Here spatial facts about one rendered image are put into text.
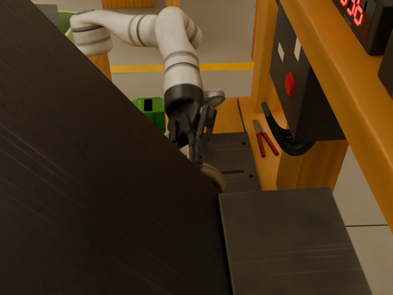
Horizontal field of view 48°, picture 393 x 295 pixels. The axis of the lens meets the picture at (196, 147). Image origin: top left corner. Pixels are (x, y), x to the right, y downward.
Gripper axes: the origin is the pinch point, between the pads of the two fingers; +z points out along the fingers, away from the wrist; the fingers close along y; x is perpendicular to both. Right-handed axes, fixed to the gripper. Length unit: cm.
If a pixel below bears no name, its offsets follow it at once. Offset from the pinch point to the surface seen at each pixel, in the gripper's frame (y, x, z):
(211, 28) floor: -112, 154, -224
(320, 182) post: 5.6, 35.3, -4.2
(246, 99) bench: -20, 50, -49
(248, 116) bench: -19, 48, -41
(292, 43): 26.7, -6.4, -3.7
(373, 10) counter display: 39.1, -15.4, 7.3
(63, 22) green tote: -71, 10, -98
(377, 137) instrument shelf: 36.5, -17.3, 20.1
